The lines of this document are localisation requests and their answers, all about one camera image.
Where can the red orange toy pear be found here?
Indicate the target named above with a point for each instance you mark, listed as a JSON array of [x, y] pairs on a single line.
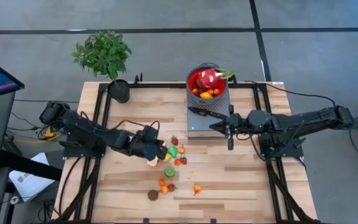
[[197, 188]]

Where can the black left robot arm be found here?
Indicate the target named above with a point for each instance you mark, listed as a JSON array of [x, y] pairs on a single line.
[[89, 132]]

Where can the cream cut fruit half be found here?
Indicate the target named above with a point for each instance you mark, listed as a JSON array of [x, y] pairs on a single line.
[[152, 162]]

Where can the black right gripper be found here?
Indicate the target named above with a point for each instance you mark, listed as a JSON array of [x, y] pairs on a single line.
[[239, 123]]

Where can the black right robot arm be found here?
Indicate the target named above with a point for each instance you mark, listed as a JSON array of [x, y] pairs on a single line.
[[306, 119]]

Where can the grey perforated metal shelf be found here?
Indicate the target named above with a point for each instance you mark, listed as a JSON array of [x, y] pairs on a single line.
[[204, 127]]

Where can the black knife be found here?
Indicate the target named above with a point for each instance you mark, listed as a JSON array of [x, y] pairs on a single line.
[[200, 111]]

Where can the small orange toy pear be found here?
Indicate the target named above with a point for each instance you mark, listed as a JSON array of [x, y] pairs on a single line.
[[181, 150]]

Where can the pink toy dragon fruit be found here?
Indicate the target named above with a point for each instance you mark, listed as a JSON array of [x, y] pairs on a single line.
[[207, 78]]

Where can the red orange round toy fruit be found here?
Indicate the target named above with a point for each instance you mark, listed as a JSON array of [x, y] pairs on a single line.
[[161, 182]]

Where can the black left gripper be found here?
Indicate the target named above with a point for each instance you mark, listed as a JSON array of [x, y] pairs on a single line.
[[146, 146]]

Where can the red toy strawberry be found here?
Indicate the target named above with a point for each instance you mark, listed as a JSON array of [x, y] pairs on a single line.
[[171, 187], [184, 161], [175, 142]]

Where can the green toy pear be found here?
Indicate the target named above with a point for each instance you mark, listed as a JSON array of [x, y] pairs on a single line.
[[173, 152]]

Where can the orange red toy peach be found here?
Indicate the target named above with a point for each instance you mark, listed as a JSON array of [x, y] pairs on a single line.
[[177, 162]]

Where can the white paper sheet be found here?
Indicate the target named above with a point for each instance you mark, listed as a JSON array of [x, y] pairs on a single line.
[[30, 183]]

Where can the green potted tree black pot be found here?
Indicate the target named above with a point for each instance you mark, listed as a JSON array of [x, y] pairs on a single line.
[[104, 53]]

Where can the red collapsible bowl grey rim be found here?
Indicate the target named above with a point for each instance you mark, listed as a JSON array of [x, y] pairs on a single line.
[[190, 84]]

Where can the brown toy kiwi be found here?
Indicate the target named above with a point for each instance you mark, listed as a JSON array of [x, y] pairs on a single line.
[[153, 195]]

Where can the yellow toy lemon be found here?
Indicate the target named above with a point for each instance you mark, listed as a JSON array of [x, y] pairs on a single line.
[[206, 95], [168, 158]]

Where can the yellow red toy pear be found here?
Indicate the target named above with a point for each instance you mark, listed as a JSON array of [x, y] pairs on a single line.
[[164, 189]]

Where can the orange yellow toy pear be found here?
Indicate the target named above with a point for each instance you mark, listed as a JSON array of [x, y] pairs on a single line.
[[210, 91], [216, 91]]

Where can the black aluminium table frame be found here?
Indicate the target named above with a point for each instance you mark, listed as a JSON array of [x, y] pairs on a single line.
[[179, 85]]

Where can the black cart frame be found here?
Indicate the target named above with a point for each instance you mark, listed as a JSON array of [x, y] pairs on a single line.
[[26, 165]]

